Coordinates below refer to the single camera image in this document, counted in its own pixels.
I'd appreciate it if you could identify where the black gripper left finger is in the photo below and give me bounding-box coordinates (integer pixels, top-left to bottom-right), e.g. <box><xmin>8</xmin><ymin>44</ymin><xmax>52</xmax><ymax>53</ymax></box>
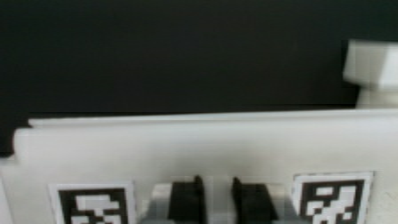
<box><xmin>166</xmin><ymin>176</ymin><xmax>205</xmax><ymax>224</ymax></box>

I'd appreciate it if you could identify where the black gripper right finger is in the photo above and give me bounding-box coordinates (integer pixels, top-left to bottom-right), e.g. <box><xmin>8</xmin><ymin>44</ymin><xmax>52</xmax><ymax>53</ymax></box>
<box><xmin>230</xmin><ymin>178</ymin><xmax>276</xmax><ymax>224</ymax></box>

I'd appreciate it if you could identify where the white door panel with knob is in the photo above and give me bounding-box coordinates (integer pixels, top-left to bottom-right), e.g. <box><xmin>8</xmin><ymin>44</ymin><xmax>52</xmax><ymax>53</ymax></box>
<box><xmin>0</xmin><ymin>109</ymin><xmax>398</xmax><ymax>224</ymax></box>

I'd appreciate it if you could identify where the white cabinet body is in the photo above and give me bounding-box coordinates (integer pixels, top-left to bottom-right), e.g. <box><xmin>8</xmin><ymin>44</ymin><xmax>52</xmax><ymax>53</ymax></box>
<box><xmin>342</xmin><ymin>39</ymin><xmax>398</xmax><ymax>109</ymax></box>

